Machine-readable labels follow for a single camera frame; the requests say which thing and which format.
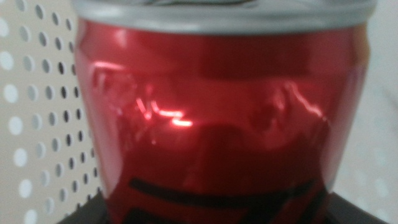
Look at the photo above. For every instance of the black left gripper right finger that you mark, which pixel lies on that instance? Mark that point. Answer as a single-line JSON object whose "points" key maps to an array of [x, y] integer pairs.
{"points": [[342, 213]]}

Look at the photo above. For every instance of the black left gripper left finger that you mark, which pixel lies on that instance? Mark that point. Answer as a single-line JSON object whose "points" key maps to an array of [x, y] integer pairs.
{"points": [[93, 213]]}

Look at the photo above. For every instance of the white perforated plastic basket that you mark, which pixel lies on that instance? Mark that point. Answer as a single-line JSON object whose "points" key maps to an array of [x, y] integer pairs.
{"points": [[18, 77]]}

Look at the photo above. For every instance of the red soda can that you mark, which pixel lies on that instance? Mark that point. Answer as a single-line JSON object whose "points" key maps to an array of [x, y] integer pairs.
{"points": [[217, 93]]}

